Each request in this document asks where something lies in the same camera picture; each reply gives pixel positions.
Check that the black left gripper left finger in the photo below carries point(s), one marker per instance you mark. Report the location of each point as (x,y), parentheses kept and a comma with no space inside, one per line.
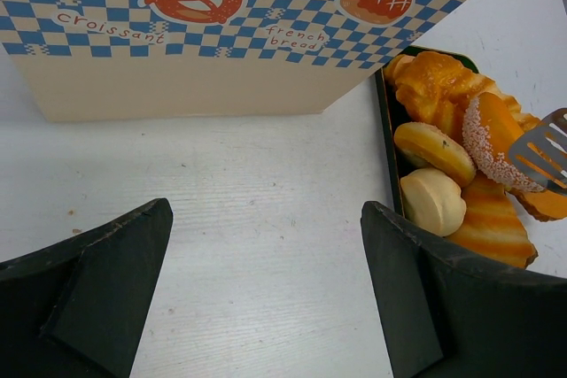
(77,308)

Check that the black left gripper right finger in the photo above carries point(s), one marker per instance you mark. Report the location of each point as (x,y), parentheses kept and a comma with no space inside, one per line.
(446,311)

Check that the striped orange croissant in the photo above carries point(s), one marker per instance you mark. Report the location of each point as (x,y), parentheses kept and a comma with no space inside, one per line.
(491,226)

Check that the small pale round bun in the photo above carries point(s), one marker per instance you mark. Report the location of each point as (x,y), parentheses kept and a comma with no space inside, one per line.
(433,201)

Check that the round glazed bun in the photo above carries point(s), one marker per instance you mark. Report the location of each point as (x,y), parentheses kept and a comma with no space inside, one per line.
(425,145)

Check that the metal serving tongs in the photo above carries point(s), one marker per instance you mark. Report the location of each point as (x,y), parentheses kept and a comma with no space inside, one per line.
(540,153)

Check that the sugared orange donut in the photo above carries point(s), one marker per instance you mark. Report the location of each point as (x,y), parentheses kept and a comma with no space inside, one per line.
(488,131)

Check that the long twisted pastry bread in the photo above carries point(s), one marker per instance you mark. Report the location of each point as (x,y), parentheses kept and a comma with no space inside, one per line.
(436,89)

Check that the blue checkered paper bag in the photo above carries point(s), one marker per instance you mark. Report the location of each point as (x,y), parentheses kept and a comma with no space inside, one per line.
(130,59)

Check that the long orange baguette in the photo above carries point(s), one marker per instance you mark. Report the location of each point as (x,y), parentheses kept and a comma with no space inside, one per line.
(543,206)

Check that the dark green metal tray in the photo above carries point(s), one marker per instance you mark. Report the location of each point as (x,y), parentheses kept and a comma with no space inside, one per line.
(393,114)

